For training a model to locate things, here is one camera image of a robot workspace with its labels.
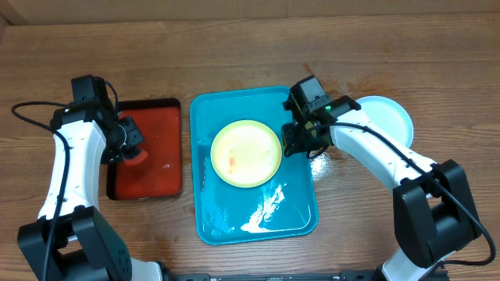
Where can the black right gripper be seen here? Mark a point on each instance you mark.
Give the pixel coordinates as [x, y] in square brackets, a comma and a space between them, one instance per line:
[296, 136]

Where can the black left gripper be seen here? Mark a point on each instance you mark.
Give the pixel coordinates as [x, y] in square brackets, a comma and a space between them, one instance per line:
[135, 136]

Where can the orange sponge with dark scourer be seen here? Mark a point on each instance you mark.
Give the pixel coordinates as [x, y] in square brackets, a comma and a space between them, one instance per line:
[136, 158]

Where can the yellow plate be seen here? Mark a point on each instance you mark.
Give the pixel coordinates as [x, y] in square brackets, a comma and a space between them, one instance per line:
[246, 153]

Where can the light blue plate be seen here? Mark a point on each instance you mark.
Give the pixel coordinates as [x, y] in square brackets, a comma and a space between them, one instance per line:
[390, 116]

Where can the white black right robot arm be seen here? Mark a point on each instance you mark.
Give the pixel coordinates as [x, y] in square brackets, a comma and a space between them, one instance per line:
[434, 212]

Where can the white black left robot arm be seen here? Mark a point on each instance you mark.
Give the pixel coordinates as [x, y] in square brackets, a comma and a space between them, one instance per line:
[71, 240]

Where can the red tray with black rim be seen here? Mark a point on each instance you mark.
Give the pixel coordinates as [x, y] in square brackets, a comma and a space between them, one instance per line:
[160, 174]

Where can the teal plastic tray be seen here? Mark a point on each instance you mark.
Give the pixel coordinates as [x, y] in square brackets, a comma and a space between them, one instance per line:
[284, 206]

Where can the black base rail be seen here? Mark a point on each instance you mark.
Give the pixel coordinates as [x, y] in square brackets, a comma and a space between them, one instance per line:
[297, 276]

